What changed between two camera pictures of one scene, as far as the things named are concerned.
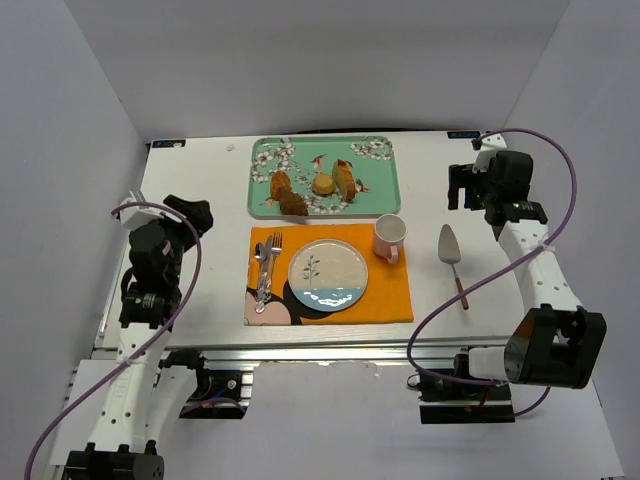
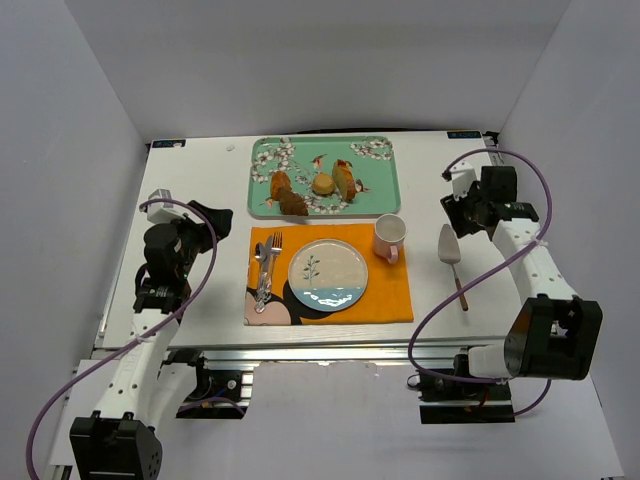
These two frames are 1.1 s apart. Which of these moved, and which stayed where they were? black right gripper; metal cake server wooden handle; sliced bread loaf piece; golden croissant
Moved: black right gripper
Stayed: metal cake server wooden handle; golden croissant; sliced bread loaf piece
